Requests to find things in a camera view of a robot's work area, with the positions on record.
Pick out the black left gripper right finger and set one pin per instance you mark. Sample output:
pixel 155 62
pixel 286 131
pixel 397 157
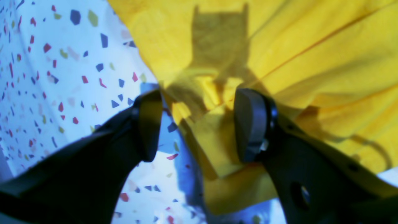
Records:
pixel 315 183

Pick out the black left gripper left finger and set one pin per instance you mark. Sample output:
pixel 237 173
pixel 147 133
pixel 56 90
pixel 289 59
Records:
pixel 81 183

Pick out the yellow T-shirt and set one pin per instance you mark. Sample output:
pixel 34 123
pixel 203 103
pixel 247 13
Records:
pixel 330 65

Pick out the terrazzo pattern table cloth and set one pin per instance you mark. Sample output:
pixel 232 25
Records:
pixel 69 65

